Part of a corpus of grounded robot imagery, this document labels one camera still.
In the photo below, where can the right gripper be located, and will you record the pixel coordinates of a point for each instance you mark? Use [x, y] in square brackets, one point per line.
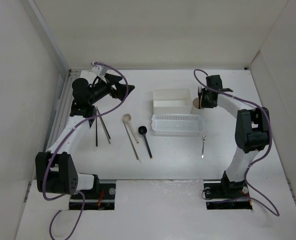
[204, 103]

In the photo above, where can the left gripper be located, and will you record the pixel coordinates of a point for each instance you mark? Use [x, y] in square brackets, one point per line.
[121, 89]

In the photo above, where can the black chopstick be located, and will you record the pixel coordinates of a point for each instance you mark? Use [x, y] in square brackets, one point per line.
[96, 128]

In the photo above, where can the beige spoon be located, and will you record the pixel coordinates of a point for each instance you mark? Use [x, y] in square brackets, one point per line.
[128, 119]

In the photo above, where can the silver metal fork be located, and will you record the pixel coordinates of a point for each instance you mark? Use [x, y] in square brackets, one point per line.
[203, 146]

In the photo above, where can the grey chopstick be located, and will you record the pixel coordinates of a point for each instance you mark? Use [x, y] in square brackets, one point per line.
[104, 126]

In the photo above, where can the black spoon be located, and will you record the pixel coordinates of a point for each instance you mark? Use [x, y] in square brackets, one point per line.
[142, 131]

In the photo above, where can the silver metal chopstick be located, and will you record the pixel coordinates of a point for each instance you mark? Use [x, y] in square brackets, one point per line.
[131, 143]

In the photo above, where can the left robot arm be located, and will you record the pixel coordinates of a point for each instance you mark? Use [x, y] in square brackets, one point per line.
[55, 169]

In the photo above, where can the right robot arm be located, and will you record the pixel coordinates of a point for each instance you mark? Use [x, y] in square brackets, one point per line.
[251, 136]

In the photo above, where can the beige cup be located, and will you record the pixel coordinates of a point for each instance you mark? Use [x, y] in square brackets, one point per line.
[195, 105]

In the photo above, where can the white perforated box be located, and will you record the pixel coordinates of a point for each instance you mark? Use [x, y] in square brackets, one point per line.
[172, 101]

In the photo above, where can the white mesh tray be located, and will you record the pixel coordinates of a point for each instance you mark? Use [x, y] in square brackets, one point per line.
[190, 125]

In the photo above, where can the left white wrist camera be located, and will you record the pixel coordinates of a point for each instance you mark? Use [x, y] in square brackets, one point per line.
[98, 69]

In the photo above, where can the aluminium rail frame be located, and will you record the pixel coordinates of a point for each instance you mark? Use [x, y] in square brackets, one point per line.
[61, 108]

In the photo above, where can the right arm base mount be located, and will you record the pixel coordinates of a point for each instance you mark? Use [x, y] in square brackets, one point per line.
[228, 200]

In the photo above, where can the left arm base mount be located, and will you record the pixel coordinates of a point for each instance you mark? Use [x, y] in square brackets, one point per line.
[102, 198]

